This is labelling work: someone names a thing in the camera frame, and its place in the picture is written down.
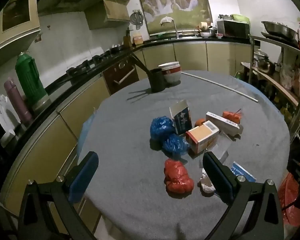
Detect thin white rod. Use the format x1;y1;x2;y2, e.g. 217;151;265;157
181;72;259;103

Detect long white carton box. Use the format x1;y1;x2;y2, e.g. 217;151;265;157
205;112;243;136

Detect glass door cabinet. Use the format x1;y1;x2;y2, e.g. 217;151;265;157
0;0;42;55

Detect white tissue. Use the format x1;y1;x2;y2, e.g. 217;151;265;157
199;168;217;193

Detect white bowl red print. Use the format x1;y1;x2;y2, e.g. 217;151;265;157
162;69;182;85

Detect small beige wall cabinet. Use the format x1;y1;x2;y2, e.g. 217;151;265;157
86;0;130;30

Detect dark chopsticks bundle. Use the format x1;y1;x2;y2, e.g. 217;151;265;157
131;51;150;73

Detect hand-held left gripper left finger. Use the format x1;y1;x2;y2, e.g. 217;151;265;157
17;151;99;240

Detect black chopstick holder cup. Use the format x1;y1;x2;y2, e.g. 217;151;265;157
149;68;165;93

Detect blue plastic bag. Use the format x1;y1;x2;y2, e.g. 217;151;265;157
150;116;177;140
162;133;190;158

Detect green thermos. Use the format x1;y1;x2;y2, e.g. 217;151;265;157
15;52;50;110

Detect black gas stove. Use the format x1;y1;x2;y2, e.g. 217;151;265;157
66;45;127;77

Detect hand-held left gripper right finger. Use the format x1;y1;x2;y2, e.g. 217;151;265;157
202;151;285;240

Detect grey tablecloth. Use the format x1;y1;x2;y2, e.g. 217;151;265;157
76;70;290;240

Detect orange white box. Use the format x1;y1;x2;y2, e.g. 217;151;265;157
185;120;220;155

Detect hanging metal strainer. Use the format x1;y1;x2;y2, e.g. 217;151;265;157
129;9;144;29

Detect light blue tablecloth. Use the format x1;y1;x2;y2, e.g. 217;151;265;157
76;80;274;157

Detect white plastic appliance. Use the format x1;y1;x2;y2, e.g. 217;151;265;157
0;93;22;148

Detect metal faucet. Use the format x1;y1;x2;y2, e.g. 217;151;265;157
172;20;180;39

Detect knife block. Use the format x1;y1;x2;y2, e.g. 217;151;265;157
123;27;132;47

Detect purple bottle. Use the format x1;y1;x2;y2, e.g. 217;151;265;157
4;80;33;125

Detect blue white carton box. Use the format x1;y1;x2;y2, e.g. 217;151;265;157
169;99;193;135

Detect metal storage rack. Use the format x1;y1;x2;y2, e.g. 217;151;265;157
249;34;300;140

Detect clear plastic packet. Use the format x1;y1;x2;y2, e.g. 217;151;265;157
210;130;234;164

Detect orange plastic bag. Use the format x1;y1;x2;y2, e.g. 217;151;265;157
222;109;242;124

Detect black microwave oven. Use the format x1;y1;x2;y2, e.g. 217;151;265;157
216;19;250;38

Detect waterfall wall poster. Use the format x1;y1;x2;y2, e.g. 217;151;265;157
134;0;213;35

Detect built-in brown oven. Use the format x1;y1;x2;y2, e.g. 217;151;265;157
102;56;140;95

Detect red plastic bag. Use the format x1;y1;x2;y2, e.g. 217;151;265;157
164;158;195;193

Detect white bowl red rim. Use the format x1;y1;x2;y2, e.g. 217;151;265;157
158;61;182;74

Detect white cloth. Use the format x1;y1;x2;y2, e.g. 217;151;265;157
159;16;174;26

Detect wooden shelf board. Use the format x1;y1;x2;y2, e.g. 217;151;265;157
241;62;299;107

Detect green plastic basin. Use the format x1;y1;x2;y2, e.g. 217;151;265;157
230;14;250;23

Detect large metal basin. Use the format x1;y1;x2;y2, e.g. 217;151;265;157
261;21;298;40

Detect pink plastic bag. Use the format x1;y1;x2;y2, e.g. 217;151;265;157
280;64;300;90

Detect blue white packet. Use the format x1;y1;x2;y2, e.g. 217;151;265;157
229;161;257;183

